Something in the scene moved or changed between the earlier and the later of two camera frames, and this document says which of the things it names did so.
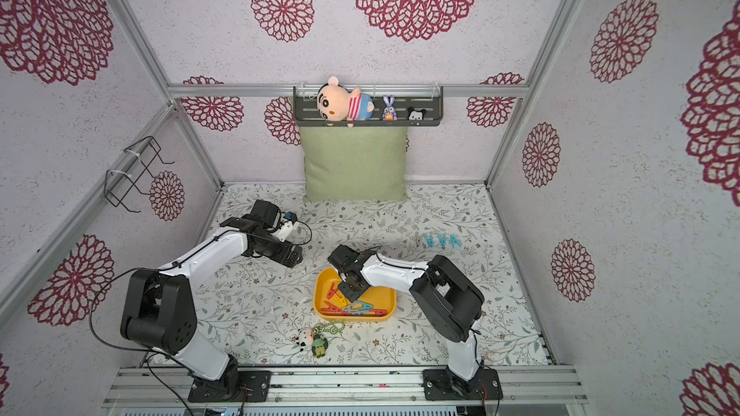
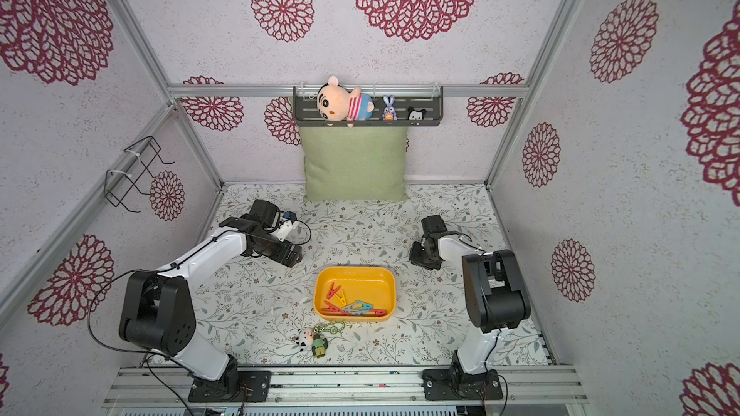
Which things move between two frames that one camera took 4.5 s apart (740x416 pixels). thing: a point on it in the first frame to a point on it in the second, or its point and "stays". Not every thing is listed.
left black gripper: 282,257 stays
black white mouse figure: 414,115 stays
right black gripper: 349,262 to 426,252
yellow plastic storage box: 378,298 stays
